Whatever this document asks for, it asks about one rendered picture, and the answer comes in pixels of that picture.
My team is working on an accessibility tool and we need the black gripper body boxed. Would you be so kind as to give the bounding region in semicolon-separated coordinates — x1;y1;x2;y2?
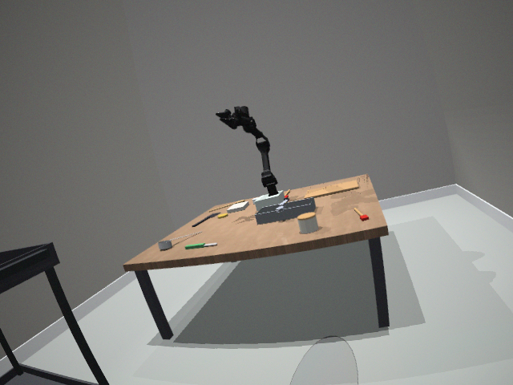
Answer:
225;109;243;130

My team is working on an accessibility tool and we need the light brown wooden board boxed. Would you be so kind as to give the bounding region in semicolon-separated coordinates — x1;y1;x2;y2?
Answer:
304;180;359;199

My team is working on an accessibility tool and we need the white jar with wooden lid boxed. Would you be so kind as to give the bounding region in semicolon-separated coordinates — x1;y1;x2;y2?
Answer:
297;213;318;233

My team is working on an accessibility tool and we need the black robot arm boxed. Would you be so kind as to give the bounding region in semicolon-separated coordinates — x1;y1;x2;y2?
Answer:
233;106;278;197

